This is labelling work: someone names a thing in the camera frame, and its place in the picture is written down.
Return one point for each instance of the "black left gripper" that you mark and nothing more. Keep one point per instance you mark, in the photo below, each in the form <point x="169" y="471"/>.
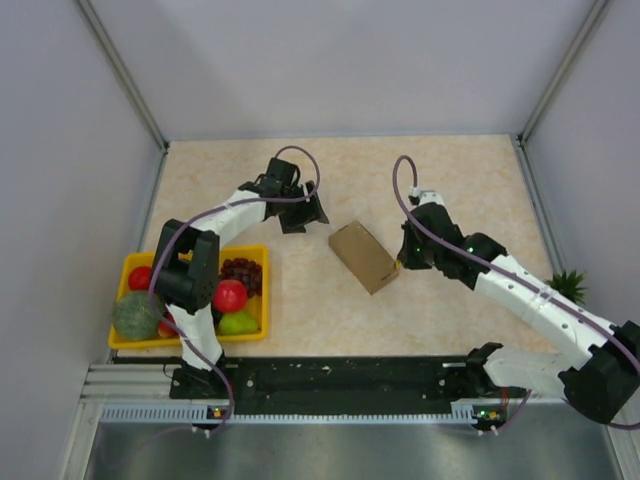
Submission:
<point x="310" y="211"/>

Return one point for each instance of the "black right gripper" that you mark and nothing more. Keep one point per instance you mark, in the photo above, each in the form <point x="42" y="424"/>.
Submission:
<point x="408" y="260"/>

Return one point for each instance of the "brown cardboard express box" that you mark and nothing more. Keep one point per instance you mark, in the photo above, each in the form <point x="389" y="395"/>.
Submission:
<point x="364" y="256"/>

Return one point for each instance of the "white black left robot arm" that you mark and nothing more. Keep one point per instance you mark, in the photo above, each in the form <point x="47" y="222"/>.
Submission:
<point x="185" y="271"/>

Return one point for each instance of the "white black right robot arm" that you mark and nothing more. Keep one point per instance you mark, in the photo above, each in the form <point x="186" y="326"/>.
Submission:
<point x="595" y="367"/>

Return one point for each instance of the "dark purple grape bunch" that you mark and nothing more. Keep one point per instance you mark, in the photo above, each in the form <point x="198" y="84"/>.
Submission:
<point x="248" y="272"/>

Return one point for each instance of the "yellow plastic fruit bin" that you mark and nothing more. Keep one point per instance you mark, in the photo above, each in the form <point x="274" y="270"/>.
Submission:
<point x="257" y="306"/>

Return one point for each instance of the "red apple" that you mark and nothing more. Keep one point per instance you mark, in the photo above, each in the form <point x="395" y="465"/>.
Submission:
<point x="139" y="278"/>
<point x="231" y="296"/>

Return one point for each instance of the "green pear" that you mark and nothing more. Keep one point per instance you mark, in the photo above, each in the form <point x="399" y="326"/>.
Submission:
<point x="237" y="323"/>

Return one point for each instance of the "pineapple with green crown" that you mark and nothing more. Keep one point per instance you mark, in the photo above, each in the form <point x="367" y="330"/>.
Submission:
<point x="570" y="284"/>

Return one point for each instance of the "red strawberry cluster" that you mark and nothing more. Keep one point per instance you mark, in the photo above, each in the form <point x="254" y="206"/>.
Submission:
<point x="166" y="327"/>

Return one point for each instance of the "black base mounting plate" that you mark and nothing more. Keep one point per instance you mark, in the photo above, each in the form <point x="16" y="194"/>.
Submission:
<point x="358" y="385"/>

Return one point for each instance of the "green striped melon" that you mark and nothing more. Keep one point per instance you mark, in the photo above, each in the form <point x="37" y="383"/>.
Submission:
<point x="135" y="315"/>

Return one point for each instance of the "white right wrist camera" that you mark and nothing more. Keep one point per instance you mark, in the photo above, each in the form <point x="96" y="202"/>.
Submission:
<point x="420" y="196"/>

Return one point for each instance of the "grey slotted cable duct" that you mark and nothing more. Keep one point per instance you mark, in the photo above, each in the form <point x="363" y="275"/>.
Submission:
<point x="162" y="413"/>

